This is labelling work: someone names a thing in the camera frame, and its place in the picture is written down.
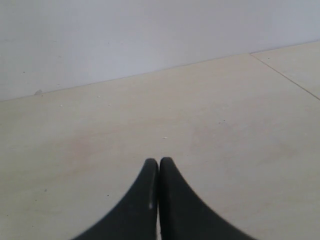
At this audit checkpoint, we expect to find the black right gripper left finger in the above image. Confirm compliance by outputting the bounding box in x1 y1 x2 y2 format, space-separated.
75 158 159 240

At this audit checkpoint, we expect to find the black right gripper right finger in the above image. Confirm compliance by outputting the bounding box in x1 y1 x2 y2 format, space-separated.
159 157 252 240

